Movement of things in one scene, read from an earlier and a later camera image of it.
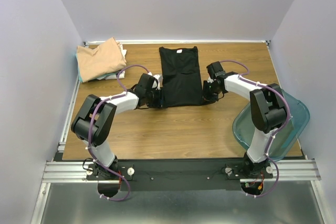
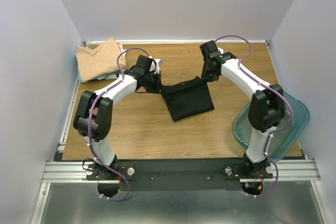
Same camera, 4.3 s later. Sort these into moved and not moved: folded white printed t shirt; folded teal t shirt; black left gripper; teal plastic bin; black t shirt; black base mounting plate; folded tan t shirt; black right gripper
Moved: black t shirt; black right gripper; black left gripper
Not moved: black base mounting plate; folded teal t shirt; folded white printed t shirt; folded tan t shirt; teal plastic bin
